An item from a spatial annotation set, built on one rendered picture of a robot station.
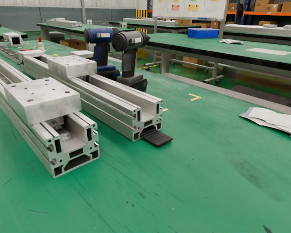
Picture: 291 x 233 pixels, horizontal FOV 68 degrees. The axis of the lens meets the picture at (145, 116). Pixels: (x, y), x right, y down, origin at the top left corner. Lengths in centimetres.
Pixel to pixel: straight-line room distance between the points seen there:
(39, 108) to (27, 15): 1203
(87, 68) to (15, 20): 1161
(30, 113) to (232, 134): 47
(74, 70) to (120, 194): 47
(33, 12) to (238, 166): 1229
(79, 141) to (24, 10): 1204
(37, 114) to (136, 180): 22
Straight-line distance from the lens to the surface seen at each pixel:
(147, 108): 56
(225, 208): 40
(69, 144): 46
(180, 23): 533
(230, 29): 408
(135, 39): 78
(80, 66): 75
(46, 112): 47
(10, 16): 1230
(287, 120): 71
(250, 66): 187
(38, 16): 1258
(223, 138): 58
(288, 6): 1025
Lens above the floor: 106
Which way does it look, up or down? 26 degrees down
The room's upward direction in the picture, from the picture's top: 1 degrees clockwise
